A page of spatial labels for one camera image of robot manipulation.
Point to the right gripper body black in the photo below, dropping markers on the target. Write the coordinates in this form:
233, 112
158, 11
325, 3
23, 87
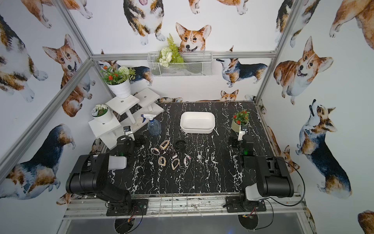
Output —
236, 143

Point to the black rubber sports watch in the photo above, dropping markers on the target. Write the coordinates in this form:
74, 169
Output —
180, 145

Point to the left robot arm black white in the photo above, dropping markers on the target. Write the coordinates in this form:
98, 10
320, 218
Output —
89, 177

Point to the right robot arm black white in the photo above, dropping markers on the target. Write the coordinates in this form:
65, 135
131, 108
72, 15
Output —
272, 176

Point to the white storage box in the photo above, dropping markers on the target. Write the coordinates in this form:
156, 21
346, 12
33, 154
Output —
197, 122

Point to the pink white kids watch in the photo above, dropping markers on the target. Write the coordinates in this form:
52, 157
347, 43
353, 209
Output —
187, 160

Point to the blue spray bottle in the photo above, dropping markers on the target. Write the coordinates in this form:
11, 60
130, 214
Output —
154, 126

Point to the small green pot red flowers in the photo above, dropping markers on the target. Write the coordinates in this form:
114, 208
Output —
239, 119

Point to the white tiered plant stand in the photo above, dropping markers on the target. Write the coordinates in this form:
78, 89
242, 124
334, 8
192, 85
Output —
126, 112

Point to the small white pot white flowers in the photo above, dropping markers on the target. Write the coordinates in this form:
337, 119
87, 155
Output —
102, 113

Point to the large white pot red flowers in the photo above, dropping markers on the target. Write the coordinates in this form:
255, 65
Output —
118, 80

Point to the green fern white flowers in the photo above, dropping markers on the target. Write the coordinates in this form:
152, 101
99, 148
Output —
169, 54

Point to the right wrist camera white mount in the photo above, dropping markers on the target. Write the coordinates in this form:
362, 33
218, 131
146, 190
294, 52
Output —
242, 131

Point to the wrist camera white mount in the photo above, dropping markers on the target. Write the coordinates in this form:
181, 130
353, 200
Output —
128, 132
242, 131

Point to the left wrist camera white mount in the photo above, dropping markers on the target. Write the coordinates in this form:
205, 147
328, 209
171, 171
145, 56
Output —
128, 132

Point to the beige strap watch upper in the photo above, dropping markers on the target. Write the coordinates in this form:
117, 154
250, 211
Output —
164, 145

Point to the beige slim strap watch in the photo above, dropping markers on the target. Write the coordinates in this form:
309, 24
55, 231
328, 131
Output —
175, 163

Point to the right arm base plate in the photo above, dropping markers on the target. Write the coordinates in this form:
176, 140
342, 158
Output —
237, 205

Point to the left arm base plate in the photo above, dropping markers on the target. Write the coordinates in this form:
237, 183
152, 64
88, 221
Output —
135, 207

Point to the aluminium frame rail front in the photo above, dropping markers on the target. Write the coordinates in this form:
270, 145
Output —
181, 206

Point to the white wire wall basket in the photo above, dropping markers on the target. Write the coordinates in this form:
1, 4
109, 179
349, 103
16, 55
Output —
195, 65

